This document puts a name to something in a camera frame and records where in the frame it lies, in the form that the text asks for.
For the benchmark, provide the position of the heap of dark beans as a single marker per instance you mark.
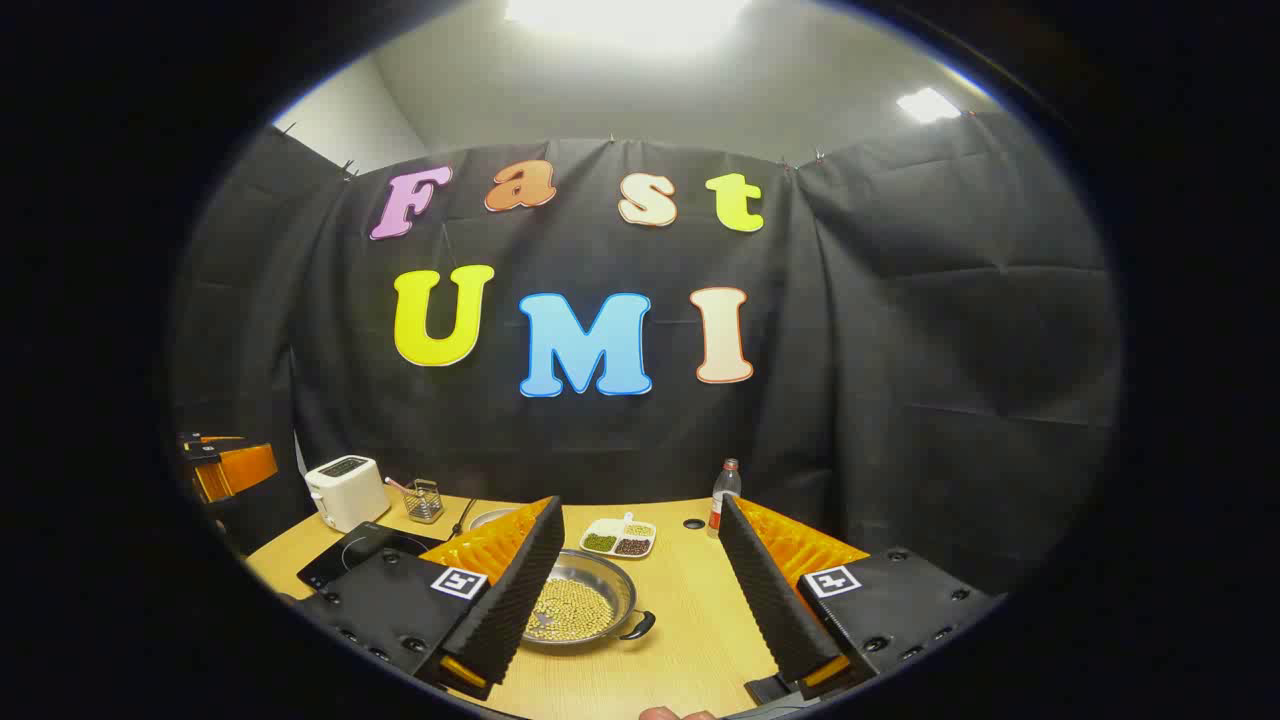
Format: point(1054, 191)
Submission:
point(632, 546)

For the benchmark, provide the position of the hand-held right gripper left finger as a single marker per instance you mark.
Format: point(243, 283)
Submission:
point(520, 600)

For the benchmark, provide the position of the clear water bottle red label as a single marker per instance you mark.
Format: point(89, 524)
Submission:
point(722, 495)

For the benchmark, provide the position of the pile of soybeans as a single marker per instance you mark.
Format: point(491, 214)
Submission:
point(575, 610)

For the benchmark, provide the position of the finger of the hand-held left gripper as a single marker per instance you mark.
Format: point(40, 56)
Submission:
point(240, 468)

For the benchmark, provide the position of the white toaster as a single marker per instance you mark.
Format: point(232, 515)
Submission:
point(350, 495)

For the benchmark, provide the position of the round white plate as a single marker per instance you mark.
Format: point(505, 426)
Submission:
point(490, 518)

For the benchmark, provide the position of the large ceiling light panel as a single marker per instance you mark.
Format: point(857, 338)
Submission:
point(630, 15)

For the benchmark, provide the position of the black induction cooktop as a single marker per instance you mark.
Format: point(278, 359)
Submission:
point(350, 555)

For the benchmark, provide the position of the white divided dish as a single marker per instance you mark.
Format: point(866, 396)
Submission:
point(613, 528)

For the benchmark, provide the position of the pink stick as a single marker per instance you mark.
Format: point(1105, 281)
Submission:
point(395, 484)

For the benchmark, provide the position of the heap of green beans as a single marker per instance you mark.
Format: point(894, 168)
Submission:
point(600, 542)

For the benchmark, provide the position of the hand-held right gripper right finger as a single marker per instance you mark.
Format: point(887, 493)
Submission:
point(770, 600)

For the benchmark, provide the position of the small ceiling light panel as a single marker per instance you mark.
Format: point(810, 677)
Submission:
point(928, 104)

